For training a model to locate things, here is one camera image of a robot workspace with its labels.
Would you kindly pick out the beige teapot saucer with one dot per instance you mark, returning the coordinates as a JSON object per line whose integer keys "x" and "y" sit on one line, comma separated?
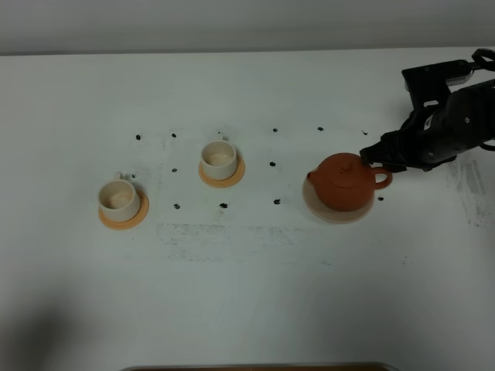
{"x": 330, "y": 215}

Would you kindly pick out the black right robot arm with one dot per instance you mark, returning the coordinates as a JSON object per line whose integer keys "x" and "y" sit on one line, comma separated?
{"x": 447, "y": 118}

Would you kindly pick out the white teacup left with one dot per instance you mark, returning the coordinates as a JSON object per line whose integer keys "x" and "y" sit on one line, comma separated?
{"x": 118, "y": 199}

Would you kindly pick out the orange coaster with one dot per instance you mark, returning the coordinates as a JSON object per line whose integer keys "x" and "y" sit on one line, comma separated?
{"x": 134, "y": 221}
{"x": 225, "y": 183}

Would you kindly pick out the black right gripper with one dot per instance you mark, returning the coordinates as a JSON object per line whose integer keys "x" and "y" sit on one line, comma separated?
{"x": 464, "y": 122}

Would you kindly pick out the orange coaster left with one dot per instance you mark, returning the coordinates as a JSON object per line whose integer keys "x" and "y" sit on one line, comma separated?
{"x": 134, "y": 221}

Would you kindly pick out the brown tray edge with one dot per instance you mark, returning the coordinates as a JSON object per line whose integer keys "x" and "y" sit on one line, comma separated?
{"x": 337, "y": 367}

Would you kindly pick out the white teacup centre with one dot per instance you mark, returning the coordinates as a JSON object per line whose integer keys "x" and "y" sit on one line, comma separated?
{"x": 218, "y": 158}

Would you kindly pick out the white teacup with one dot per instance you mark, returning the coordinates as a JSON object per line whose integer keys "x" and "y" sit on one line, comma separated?
{"x": 118, "y": 199}
{"x": 218, "y": 158}

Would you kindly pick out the orange coaster centre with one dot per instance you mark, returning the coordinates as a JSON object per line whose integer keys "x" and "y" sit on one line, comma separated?
{"x": 225, "y": 183}

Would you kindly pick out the brown clay teapot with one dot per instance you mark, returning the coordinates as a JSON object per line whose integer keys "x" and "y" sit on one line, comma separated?
{"x": 344, "y": 183}

